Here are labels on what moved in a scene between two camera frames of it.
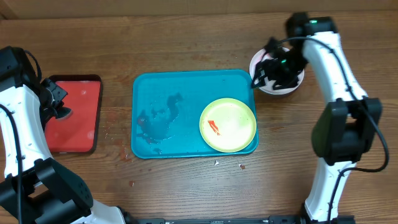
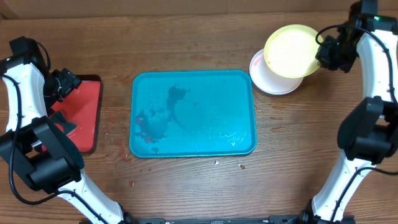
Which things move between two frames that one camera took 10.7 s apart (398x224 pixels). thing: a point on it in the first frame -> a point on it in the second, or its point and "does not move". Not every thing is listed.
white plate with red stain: (267, 86) does not move
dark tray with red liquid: (79, 134) does not move
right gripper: (268, 73) -> (323, 55)
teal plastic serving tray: (167, 106) does not move
